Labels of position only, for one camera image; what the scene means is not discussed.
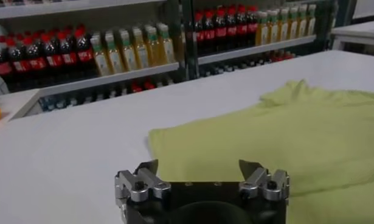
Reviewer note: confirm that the light green t-shirt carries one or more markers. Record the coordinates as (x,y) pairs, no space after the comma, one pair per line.
(296,137)

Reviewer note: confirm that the white side table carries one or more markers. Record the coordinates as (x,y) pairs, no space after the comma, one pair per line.
(10,103)

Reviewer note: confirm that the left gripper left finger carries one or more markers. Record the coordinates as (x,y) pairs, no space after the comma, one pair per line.
(141,184)

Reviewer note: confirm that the white beverage display shelf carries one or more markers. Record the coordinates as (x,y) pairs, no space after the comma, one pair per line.
(256,48)
(113,77)

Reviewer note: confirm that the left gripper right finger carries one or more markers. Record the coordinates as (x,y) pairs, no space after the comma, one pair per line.
(265,185)

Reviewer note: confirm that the yellow drink bottle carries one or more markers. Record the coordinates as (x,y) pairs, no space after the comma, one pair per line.
(129,56)
(116,58)
(262,30)
(141,54)
(311,22)
(303,24)
(273,29)
(283,27)
(168,50)
(101,61)
(293,25)
(154,51)

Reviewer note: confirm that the small red cap cola bottle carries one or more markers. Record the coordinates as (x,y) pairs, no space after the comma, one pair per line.
(136,88)
(149,85)
(277,56)

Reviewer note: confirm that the white metal leg table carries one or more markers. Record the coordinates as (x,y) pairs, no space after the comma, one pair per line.
(357,30)

